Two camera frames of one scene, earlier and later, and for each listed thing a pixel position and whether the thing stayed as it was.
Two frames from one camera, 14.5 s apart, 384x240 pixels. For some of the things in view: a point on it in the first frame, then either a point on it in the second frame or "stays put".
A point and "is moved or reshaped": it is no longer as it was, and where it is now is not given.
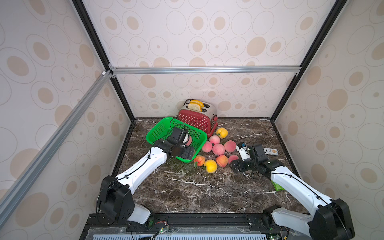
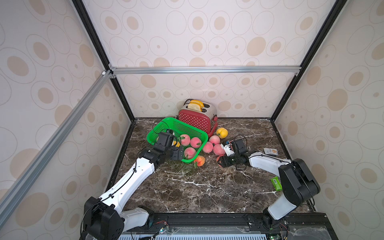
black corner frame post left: x=87 y=20 stays put
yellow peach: x=211 y=166 is moved or reshaped
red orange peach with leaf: x=200 y=159 stays put
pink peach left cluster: x=207 y=147 stays put
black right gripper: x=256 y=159 → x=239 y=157
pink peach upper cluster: x=214 y=139 stays put
